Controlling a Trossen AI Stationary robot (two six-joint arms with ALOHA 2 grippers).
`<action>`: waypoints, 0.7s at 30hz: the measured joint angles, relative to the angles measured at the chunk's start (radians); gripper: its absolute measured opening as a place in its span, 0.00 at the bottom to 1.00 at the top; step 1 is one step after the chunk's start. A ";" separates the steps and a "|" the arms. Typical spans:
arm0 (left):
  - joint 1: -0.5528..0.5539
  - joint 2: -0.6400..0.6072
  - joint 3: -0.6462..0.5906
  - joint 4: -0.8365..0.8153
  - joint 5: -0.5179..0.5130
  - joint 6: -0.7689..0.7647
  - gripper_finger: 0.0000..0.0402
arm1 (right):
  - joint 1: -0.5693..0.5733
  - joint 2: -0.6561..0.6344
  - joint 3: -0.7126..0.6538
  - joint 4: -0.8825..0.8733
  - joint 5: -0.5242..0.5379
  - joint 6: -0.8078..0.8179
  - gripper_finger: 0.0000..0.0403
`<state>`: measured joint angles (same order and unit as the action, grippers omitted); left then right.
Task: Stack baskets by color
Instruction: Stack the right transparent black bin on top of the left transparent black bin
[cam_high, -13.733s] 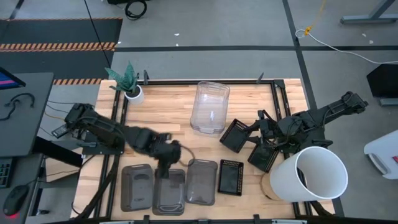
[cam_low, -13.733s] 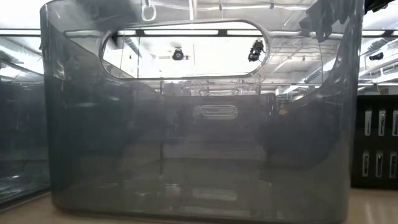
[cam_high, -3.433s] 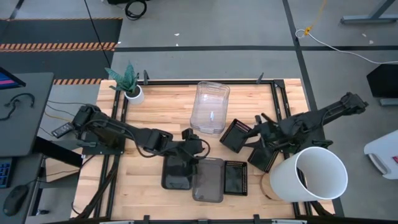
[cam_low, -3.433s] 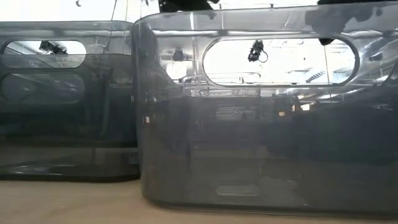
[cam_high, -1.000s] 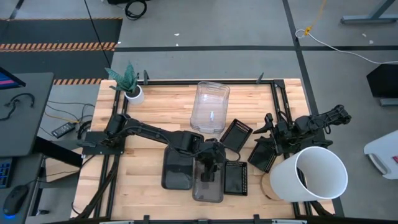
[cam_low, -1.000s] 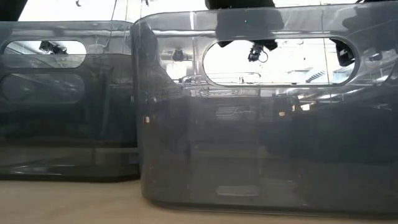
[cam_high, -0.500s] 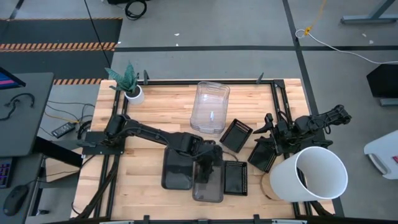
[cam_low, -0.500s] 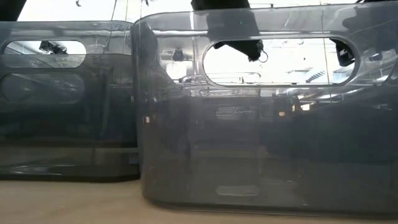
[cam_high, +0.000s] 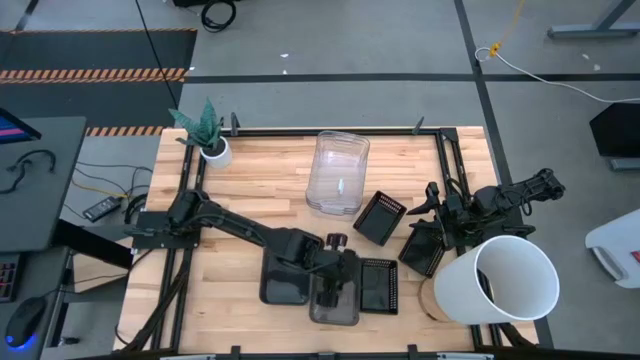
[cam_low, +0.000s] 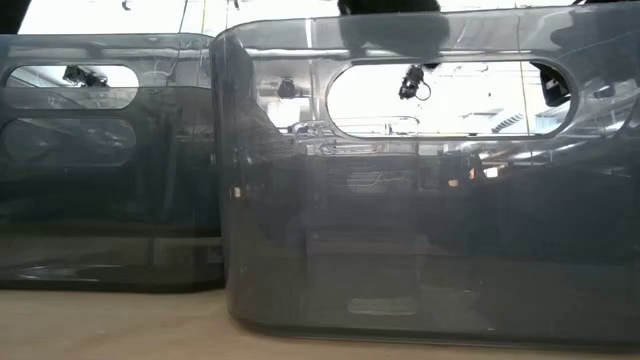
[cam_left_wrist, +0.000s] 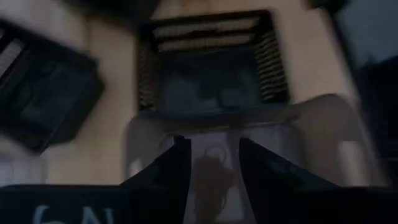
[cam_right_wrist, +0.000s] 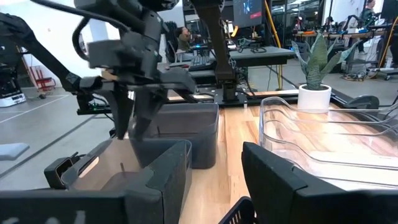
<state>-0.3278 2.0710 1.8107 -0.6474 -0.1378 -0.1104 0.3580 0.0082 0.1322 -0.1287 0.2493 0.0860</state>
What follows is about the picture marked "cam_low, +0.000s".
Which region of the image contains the smoke gray translucent basket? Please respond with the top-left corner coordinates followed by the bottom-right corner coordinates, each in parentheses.
top-left (209, 1), bottom-right (640, 349)
top-left (0, 32), bottom-right (219, 91)
top-left (0, 85), bottom-right (225, 292)

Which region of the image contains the black hanging ceiling device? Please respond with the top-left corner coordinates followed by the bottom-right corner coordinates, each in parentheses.
top-left (398, 63), bottom-right (432, 102)

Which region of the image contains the black blocky equipment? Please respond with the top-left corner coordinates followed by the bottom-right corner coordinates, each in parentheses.
top-left (529, 60), bottom-right (572, 109)

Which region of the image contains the black ceiling fixture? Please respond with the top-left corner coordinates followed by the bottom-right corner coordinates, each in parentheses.
top-left (62, 64), bottom-right (110, 89)

